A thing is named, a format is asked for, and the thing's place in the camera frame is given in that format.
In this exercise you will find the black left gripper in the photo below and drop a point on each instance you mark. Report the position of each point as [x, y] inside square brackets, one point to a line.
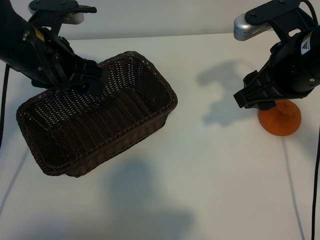
[42, 62]

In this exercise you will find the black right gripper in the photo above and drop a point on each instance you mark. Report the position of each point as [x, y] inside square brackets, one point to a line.
[295, 72]

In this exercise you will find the orange fruit with nub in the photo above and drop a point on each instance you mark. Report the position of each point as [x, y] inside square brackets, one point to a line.
[280, 125]

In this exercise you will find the dark brown wicker basket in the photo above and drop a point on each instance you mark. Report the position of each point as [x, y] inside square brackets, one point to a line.
[100, 130]

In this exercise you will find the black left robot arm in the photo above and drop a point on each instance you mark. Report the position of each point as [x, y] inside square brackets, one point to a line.
[10, 10]

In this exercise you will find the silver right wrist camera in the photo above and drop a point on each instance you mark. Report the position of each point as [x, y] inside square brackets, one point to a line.
[241, 30]

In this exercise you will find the black left camera mount bracket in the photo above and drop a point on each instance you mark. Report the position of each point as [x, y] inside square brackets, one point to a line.
[50, 3]

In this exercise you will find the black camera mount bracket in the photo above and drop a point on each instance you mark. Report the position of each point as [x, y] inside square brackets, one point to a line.
[270, 12]
[50, 3]

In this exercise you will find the black right camera mount bracket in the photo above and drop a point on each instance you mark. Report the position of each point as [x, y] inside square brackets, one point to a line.
[270, 12]

